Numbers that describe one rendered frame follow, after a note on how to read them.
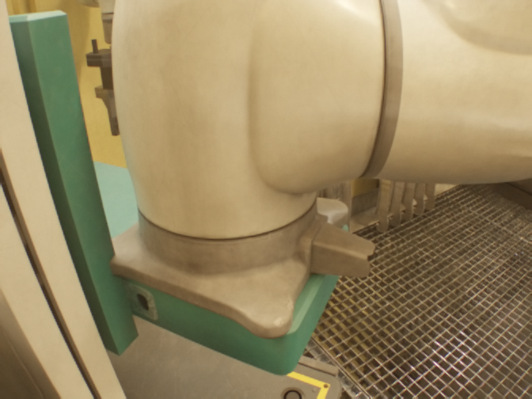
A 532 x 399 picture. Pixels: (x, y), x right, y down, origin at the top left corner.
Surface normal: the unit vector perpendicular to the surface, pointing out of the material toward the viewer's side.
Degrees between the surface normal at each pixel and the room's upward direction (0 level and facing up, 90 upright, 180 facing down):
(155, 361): 0
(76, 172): 90
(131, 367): 0
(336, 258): 90
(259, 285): 15
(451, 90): 81
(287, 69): 84
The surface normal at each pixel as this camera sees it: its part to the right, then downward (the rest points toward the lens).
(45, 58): 0.91, 0.22
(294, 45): 0.07, 0.36
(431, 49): -0.12, 0.05
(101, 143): 0.54, 0.43
